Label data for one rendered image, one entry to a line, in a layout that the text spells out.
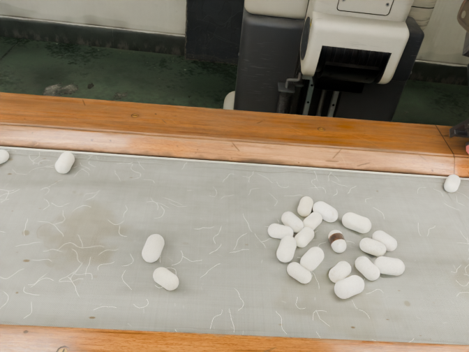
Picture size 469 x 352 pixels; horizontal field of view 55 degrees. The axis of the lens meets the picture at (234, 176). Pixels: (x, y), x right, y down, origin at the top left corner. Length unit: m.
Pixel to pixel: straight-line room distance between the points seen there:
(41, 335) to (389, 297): 0.37
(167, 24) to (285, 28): 1.36
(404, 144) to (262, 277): 0.35
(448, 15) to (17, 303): 2.57
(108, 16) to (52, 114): 2.01
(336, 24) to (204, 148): 0.52
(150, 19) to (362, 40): 1.74
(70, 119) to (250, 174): 0.29
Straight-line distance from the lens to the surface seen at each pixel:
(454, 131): 0.79
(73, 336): 0.47
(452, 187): 0.74
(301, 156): 0.70
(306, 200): 0.62
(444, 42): 2.86
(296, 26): 1.40
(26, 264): 0.57
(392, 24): 1.15
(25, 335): 0.49
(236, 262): 0.55
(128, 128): 0.71
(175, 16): 2.65
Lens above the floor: 1.16
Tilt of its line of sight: 40 degrees down
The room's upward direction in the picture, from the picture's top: 7 degrees clockwise
